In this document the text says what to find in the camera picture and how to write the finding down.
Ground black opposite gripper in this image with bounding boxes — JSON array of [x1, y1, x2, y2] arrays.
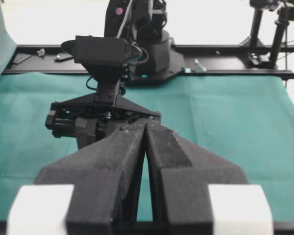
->
[[6, 92, 161, 235]]

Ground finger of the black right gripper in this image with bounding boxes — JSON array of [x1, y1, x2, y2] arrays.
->
[[145, 118, 274, 235]]

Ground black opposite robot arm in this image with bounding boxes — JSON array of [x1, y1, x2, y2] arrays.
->
[[6, 0, 274, 235]]

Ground green table cloth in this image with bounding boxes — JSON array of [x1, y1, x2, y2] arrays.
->
[[0, 6, 294, 221]]

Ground dark flat tool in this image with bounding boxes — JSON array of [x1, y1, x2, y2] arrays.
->
[[54, 53, 73, 62]]

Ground small grey metal piece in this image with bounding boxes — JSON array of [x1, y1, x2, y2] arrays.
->
[[36, 48, 46, 58]]

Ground small metal bracket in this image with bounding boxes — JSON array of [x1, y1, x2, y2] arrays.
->
[[194, 59, 207, 73]]

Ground black aluminium rail frame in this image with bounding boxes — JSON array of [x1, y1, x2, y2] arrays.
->
[[3, 45, 294, 84]]

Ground black camera stand post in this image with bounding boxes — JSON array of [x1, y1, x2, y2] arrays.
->
[[240, 0, 264, 47]]

